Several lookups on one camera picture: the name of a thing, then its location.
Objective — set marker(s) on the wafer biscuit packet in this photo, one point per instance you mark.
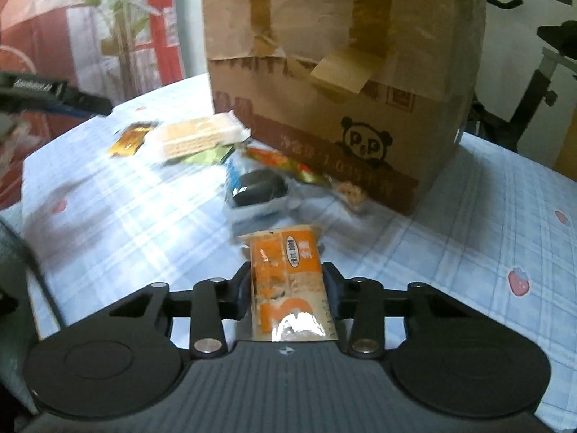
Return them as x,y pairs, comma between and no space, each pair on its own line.
198,135

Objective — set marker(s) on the cardboard box with plastic liner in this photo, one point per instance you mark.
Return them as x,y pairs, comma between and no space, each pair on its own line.
324,67

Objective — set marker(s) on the bamboo print curtain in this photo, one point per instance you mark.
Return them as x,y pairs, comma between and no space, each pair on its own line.
126,27

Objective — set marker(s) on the orange wooden cabinet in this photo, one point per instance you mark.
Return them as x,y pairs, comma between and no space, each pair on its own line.
568,158

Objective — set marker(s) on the brown yellow snack packet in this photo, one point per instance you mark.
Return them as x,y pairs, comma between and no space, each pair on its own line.
130,140

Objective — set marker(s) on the clear nut bar packet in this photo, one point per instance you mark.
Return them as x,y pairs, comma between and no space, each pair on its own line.
351,195

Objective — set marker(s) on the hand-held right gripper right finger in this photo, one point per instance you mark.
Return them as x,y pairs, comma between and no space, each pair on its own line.
334,288

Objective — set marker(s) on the green snack packet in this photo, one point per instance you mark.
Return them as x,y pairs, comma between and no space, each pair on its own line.
212,155

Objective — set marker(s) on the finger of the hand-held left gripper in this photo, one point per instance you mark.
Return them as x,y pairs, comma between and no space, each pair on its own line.
88,101

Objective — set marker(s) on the black exercise bike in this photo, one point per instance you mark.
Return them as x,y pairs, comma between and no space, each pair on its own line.
518,112

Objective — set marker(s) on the red orange snack packet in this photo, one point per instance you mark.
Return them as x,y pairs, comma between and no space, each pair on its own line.
279,161

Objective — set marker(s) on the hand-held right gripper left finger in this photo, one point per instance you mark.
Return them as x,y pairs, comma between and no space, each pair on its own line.
241,288

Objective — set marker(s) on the blue white cookie packet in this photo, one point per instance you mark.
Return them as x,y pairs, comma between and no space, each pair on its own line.
261,194

